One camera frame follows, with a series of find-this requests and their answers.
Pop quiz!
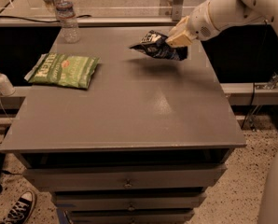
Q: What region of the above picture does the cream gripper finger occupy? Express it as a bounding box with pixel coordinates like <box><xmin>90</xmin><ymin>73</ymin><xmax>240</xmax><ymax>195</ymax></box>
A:
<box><xmin>168</xmin><ymin>16</ymin><xmax>189</xmax><ymax>36</ymax></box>
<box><xmin>165</xmin><ymin>29</ymin><xmax>197</xmax><ymax>48</ymax></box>

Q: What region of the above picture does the black and white sneaker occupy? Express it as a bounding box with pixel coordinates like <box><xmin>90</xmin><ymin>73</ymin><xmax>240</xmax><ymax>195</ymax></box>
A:
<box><xmin>0</xmin><ymin>191</ymin><xmax>36</xmax><ymax>224</ymax></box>

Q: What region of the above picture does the grey metal post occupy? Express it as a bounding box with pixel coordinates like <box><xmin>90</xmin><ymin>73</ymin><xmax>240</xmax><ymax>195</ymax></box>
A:
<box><xmin>171</xmin><ymin>0</ymin><xmax>184</xmax><ymax>21</ymax></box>

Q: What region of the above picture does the blue chip bag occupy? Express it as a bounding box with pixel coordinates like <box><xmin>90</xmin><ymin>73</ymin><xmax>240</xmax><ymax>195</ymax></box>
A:
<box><xmin>130</xmin><ymin>30</ymin><xmax>188</xmax><ymax>61</ymax></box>

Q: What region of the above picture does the green jalapeno chip bag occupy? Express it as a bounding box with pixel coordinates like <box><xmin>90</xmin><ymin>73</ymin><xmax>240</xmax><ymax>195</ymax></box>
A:
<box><xmin>24</xmin><ymin>52</ymin><xmax>99</xmax><ymax>90</ymax></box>

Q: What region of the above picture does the white pump sanitizer bottle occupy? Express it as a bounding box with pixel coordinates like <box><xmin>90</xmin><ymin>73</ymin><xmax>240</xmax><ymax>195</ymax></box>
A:
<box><xmin>0</xmin><ymin>73</ymin><xmax>15</xmax><ymax>96</ymax></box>

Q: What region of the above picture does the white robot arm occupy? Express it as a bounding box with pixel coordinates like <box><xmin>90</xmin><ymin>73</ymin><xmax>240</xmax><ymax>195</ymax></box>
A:
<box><xmin>166</xmin><ymin>0</ymin><xmax>278</xmax><ymax>224</ymax></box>

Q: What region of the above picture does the clear plastic water bottle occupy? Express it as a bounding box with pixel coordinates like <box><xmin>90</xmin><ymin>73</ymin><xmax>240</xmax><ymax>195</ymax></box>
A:
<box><xmin>54</xmin><ymin>0</ymin><xmax>80</xmax><ymax>43</ymax></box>

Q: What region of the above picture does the black cable on ledge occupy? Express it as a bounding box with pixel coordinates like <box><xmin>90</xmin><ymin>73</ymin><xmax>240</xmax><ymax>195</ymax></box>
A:
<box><xmin>0</xmin><ymin>7</ymin><xmax>93</xmax><ymax>24</ymax></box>

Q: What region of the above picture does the grey drawer cabinet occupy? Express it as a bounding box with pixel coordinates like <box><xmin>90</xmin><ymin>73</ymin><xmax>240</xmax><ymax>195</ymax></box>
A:
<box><xmin>0</xmin><ymin>25</ymin><xmax>248</xmax><ymax>224</ymax></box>

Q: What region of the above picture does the bottom grey drawer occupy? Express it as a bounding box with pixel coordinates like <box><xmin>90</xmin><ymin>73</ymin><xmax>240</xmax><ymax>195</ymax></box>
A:
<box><xmin>68</xmin><ymin>209</ymin><xmax>194</xmax><ymax>224</ymax></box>

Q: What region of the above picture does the top grey drawer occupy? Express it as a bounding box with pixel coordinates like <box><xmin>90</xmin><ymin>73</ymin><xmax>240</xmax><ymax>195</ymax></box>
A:
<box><xmin>23</xmin><ymin>164</ymin><xmax>227</xmax><ymax>192</ymax></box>

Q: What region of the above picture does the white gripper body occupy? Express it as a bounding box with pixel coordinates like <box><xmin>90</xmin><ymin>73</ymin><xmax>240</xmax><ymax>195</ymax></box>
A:
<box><xmin>188</xmin><ymin>0</ymin><xmax>220</xmax><ymax>41</ymax></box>

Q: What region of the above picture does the grey drawer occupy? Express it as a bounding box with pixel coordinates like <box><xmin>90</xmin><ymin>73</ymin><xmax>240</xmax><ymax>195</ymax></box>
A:
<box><xmin>23</xmin><ymin>164</ymin><xmax>227</xmax><ymax>192</ymax></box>
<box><xmin>68</xmin><ymin>209</ymin><xmax>194</xmax><ymax>224</ymax></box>
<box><xmin>53</xmin><ymin>192</ymin><xmax>206</xmax><ymax>211</ymax></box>

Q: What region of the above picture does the middle grey drawer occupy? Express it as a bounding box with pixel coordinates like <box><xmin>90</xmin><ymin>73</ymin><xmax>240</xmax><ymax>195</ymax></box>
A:
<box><xmin>53</xmin><ymin>192</ymin><xmax>206</xmax><ymax>211</ymax></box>

